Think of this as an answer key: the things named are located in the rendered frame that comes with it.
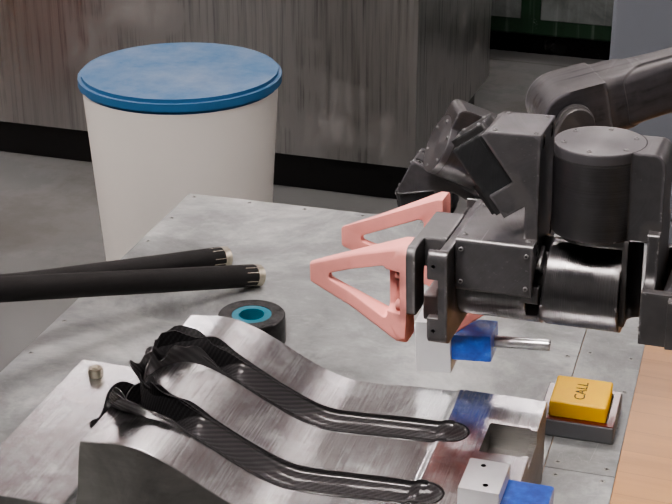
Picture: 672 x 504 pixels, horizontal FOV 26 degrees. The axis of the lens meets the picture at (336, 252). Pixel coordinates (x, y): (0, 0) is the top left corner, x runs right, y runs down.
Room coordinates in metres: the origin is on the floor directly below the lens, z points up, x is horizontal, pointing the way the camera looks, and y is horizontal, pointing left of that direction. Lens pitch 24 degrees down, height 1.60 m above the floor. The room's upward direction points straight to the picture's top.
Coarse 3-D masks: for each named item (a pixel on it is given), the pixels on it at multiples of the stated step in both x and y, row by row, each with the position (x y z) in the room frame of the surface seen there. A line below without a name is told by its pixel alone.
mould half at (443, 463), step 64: (192, 320) 1.33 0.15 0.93; (64, 384) 1.33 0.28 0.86; (192, 384) 1.20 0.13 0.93; (320, 384) 1.27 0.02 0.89; (384, 384) 1.29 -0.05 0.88; (0, 448) 1.20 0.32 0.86; (64, 448) 1.20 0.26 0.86; (128, 448) 1.08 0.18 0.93; (192, 448) 1.11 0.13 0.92; (320, 448) 1.16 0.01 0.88; (384, 448) 1.16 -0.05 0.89; (448, 448) 1.15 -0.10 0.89
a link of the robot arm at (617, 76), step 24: (552, 72) 1.33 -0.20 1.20; (576, 72) 1.31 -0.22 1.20; (600, 72) 1.30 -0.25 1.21; (624, 72) 1.29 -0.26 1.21; (648, 72) 1.29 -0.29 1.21; (528, 96) 1.32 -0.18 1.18; (552, 96) 1.27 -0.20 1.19; (576, 96) 1.27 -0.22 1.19; (600, 96) 1.27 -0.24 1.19; (624, 96) 1.27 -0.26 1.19; (648, 96) 1.28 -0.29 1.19; (600, 120) 1.27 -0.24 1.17; (624, 120) 1.28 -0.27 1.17
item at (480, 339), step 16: (416, 320) 1.29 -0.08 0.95; (480, 320) 1.32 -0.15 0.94; (416, 336) 1.29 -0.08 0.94; (464, 336) 1.28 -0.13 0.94; (480, 336) 1.28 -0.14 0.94; (496, 336) 1.29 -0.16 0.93; (512, 336) 1.29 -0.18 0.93; (416, 352) 1.29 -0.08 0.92; (432, 352) 1.29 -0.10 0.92; (448, 352) 1.28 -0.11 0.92; (464, 352) 1.28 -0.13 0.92; (480, 352) 1.28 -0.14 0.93; (416, 368) 1.29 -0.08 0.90; (432, 368) 1.28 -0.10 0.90; (448, 368) 1.28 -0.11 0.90
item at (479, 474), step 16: (480, 464) 1.08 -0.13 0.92; (496, 464) 1.08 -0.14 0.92; (464, 480) 1.06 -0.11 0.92; (480, 480) 1.06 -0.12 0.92; (496, 480) 1.06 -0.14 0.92; (512, 480) 1.08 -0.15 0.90; (464, 496) 1.05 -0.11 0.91; (480, 496) 1.04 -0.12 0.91; (496, 496) 1.04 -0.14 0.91; (512, 496) 1.05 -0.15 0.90; (528, 496) 1.05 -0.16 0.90; (544, 496) 1.05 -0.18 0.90
